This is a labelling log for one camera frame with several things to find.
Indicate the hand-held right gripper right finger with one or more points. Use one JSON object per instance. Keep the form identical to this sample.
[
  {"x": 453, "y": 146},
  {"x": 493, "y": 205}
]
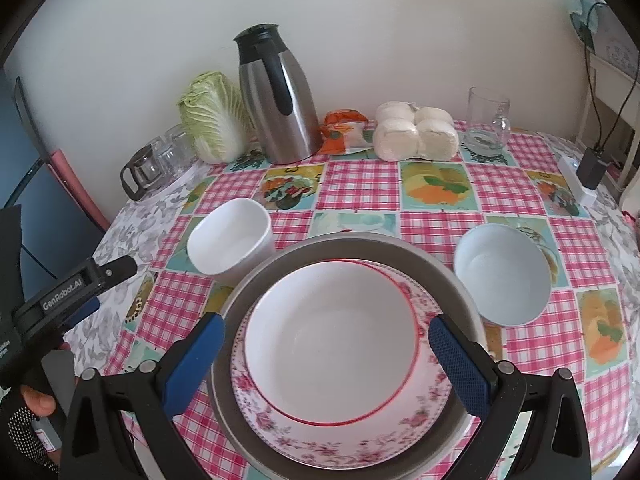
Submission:
[{"x": 460, "y": 365}]

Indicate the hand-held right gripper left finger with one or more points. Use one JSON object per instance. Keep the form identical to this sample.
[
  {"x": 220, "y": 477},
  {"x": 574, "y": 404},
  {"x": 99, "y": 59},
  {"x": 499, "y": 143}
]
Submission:
[{"x": 195, "y": 360}]

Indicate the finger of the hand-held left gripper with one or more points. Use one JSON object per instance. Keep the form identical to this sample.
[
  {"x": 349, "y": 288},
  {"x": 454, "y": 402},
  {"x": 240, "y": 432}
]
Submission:
[
  {"x": 117, "y": 270},
  {"x": 82, "y": 312}
]

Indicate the large light blue bowl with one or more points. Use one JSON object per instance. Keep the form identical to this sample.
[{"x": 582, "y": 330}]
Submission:
[{"x": 500, "y": 270}]

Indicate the small plain white bowl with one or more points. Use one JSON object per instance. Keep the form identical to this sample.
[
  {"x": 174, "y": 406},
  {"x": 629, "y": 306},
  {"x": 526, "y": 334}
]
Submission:
[{"x": 225, "y": 240}]

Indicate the stainless steel plate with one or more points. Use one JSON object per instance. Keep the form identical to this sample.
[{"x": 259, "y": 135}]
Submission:
[{"x": 280, "y": 266}]

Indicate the red-rimmed white bowl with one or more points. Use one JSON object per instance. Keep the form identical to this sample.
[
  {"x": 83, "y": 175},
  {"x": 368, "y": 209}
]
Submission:
[{"x": 330, "y": 340}]

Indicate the pink floral ceramic plate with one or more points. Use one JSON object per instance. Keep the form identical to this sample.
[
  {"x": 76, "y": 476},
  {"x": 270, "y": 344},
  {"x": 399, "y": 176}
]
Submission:
[{"x": 320, "y": 445}]

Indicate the person's left hand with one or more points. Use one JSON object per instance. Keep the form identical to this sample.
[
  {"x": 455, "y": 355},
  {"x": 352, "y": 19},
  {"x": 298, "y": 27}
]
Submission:
[{"x": 30, "y": 425}]

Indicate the pink chair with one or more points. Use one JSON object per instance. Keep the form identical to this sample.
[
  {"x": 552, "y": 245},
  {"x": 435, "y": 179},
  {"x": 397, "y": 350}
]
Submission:
[{"x": 75, "y": 185}]

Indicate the clear glass cup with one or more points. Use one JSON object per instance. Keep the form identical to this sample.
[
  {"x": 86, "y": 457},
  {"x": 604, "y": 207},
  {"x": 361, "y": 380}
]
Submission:
[
  {"x": 181, "y": 147},
  {"x": 162, "y": 157}
]

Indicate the dark blue furniture panel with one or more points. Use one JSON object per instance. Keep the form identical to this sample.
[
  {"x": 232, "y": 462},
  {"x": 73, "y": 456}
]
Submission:
[{"x": 30, "y": 160}]

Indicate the napa cabbage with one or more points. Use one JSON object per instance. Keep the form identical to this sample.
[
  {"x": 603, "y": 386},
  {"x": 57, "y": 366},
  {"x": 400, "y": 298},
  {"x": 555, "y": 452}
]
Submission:
[{"x": 215, "y": 115}]

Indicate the white power strip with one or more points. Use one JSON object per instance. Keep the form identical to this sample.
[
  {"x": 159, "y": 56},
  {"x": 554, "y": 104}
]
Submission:
[{"x": 570, "y": 180}]

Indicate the stainless steel thermos jug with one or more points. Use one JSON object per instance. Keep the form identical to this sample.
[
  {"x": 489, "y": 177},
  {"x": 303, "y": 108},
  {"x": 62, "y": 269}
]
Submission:
[{"x": 292, "y": 115}]

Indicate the black charger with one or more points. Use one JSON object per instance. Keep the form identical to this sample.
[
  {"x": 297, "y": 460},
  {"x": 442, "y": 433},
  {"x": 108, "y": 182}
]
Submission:
[{"x": 591, "y": 169}]

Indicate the bag of steamed buns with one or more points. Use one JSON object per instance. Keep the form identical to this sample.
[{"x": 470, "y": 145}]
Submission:
[{"x": 415, "y": 132}]

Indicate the white wooden chair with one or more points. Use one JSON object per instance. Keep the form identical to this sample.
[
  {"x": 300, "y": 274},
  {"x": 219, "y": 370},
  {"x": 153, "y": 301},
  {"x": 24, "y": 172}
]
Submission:
[{"x": 631, "y": 187}]

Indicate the clear glass mug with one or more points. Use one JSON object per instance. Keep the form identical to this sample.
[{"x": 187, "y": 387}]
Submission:
[{"x": 487, "y": 120}]

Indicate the orange snack packet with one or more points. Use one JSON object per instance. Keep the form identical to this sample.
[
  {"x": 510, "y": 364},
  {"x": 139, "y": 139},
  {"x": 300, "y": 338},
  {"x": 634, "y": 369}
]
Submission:
[{"x": 345, "y": 132}]

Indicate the white wooden furniture frame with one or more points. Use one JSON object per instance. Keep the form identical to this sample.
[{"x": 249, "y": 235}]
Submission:
[{"x": 600, "y": 70}]

